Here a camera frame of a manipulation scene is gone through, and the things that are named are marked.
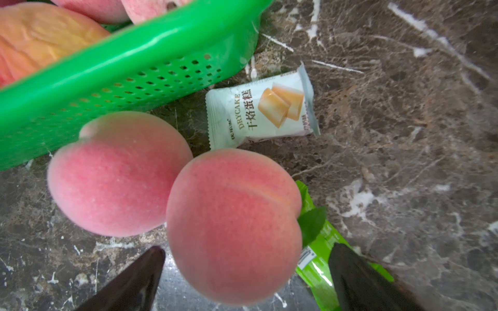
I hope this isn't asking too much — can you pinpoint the pink peach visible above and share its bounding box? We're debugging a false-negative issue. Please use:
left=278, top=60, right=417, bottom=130
left=166, top=149, right=303, bottom=306
left=47, top=111, right=193, bottom=237
left=121, top=0, right=192, bottom=25
left=52, top=0, right=130, bottom=25

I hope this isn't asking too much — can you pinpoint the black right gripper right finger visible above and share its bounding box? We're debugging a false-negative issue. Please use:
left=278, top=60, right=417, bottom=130
left=328, top=243, right=422, bottom=311

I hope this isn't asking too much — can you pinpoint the white drycake snack packet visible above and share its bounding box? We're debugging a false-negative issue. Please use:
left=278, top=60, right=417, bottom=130
left=205, top=66, right=320, bottom=150

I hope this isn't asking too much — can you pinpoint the orange red wrinkled peach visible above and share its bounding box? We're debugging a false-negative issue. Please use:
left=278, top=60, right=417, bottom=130
left=1, top=2, right=110, bottom=87

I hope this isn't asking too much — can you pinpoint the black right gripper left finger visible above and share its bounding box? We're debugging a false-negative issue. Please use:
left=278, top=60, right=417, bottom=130
left=77, top=246, right=166, bottom=311

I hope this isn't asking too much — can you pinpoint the green plastic basket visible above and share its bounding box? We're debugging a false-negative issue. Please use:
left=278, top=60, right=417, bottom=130
left=1, top=0, right=271, bottom=170

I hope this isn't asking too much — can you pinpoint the green snack packet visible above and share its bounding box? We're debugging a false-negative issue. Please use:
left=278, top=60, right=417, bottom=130
left=293, top=179, right=394, bottom=311

